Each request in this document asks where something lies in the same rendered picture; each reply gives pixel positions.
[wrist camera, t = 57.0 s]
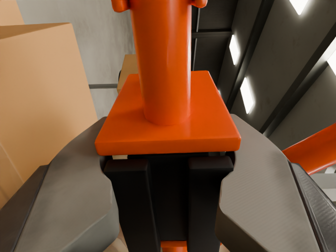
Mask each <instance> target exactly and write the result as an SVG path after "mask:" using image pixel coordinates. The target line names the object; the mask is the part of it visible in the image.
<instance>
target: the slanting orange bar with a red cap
mask: <svg viewBox="0 0 336 252"><path fill-rule="evenodd" d="M282 153H283V154H284V155H285V156H286V157H287V158H288V160H289V161H290V162H291V163H298V164H300V165H301V167H302V168H303V169H304V170H305V171H306V172H307V173H308V174H309V176H310V175H312V174H314V173H317V172H319V171H321V170H323V169H325V168H328V167H330V166H332V165H334V164H336V122H335V123H334V124H332V125H330V126H328V127H326V128H324V129H323V130H321V131H319V132H317V133H315V134H313V135H311V136H309V137H307V138H305V139H303V140H301V141H300V142H298V143H296V144H294V145H292V146H290V147H288V148H286V149H284V150H282Z"/></svg>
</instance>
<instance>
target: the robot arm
mask: <svg viewBox="0 0 336 252"><path fill-rule="evenodd" d="M230 116H231V118H232V120H233V122H234V124H235V126H236V128H237V130H238V132H239V134H240V136H241V142H240V147H239V150H237V151H226V152H225V156H229V157H230V159H231V161H232V164H233V167H234V169H233V171H232V172H230V173H229V174H228V175H227V176H226V177H225V178H223V179H222V181H221V185H220V191H219V198H218V204H217V210H216V219H215V228H214V232H215V235H216V237H217V239H218V240H219V241H220V242H221V243H222V244H223V245H224V246H225V247H226V248H227V249H228V250H229V251H230V252H336V205H335V204H334V203H333V202H332V201H331V199H330V198H329V197H328V196H327V195H326V194H325V193H324V191H323V190H322V189H321V188H320V187H319V186H318V185H317V183H316V182H315V181H314V180H313V179H312V178H311V177H310V176H309V174H308V173H307V172H306V171H305V170H304V169H303V168H302V166H301V165H300V164H299V163H294V162H290V161H289V159H288V158H287V157H286V156H285V155H284V154H283V153H282V151H281V150H280V149H279V148H278V147H277V146H276V145H275V144H273V143H272V142H271V141H270V140H269V139H268V138H266V137H265V136H264V135H263V134H261V133H260V132H259V131H257V130H256V129H255V128H253V127H252V126H250V125H249V124H248V123H246V122H245V121H244V120H242V119H241V118H239V117H238V116H237V115H235V114H230ZM106 118H107V116H104V117H102V118H101V119H99V120H98V121H97V122H95V123H94V124H93V125H91V126H90V127H89V128H87V129H86V130H85V131H83V132H82V133H80V134H79V135H78V136H76V137H75V138H74V139H73V140H71V141H70V142H69V143H68V144H67V145H66V146H65V147H64V148H63V149H62V150H61V151H60V152H59V153H58V154H57V155H56V156H55V157H54V158H53V159H52V161H51V162H50V163H49V164H47V165H41V166H39V167H38V168H37V170H36V171H35V172H34V173H33V174H32V175H31V176H30V177H29V178H28V180H27V181H26V182H25V183H24V184H23V185H22V186H21V187H20V188H19V189H18V191H17V192H16V193H15V194H14V195H13V196H12V197H11V198H10V199H9V201H8V202H7V203H6V204H5V205H4V206H3V207H2V208H1V209H0V252H103V251H104V250H105V249H106V248H107V247H108V246H109V245H110V244H111V243H112V242H114V241H115V239H116V238H117V237H118V235H119V232H120V225H119V209H118V205H117V201H116V198H115V194H114V190H113V186H112V182H111V180H110V179H109V178H107V177H106V176H105V174H104V168H105V166H106V163H107V161H109V160H113V156H112V155H98V153H97V150H96V147H95V140H96V138H97V136H98V134H99V132H100V130H101V128H102V126H103V124H104V122H105V120H106Z"/></svg>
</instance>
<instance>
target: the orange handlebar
mask: <svg viewBox="0 0 336 252"><path fill-rule="evenodd" d="M207 2H208V0H111V5H112V9H113V10H114V12H116V13H122V12H124V11H127V10H130V16H131V24H132V31H133V39H134V46H135V54H136V61H137V68H138V76H139V83H140V91H141V98H142V105H143V113H144V117H145V118H146V120H147V121H148V122H150V123H153V124H155V125H161V126H170V125H176V124H179V123H181V122H183V121H185V120H187V119H188V117H189V116H190V115H191V30H192V5H193V6H195V7H197V8H203V7H205V6H206V5H207ZM162 252H188V251H187V247H162Z"/></svg>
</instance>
